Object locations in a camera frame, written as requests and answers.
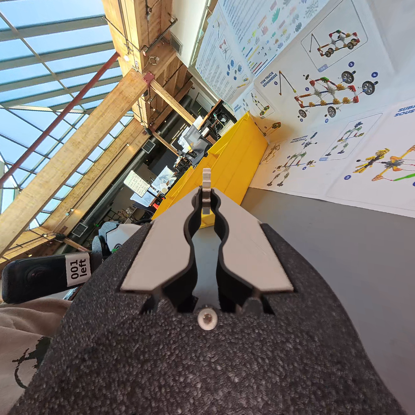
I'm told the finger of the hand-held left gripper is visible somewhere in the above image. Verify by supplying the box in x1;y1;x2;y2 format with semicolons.
105;224;143;252

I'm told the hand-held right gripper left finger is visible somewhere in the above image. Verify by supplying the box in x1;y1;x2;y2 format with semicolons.
121;187;203;299

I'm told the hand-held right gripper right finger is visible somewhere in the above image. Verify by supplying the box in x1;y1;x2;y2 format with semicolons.
211;189;294;297

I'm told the white snowflake connector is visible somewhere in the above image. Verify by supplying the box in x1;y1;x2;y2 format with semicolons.
202;168;212;215

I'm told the grey desk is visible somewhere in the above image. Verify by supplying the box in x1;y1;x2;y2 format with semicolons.
191;186;415;415

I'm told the white flip chart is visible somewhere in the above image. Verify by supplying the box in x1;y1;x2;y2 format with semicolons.
123;170;150;197

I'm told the person's beige hoodie torso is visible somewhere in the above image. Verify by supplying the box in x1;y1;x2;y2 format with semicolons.
0;298;72;415

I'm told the black mesh office chair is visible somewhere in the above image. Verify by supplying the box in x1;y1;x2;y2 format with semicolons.
180;125;211;167

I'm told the toy instruction sheet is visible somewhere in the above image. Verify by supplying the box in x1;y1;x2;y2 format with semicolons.
195;0;415;218

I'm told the glass skylight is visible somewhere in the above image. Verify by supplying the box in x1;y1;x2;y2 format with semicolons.
0;0;137;227

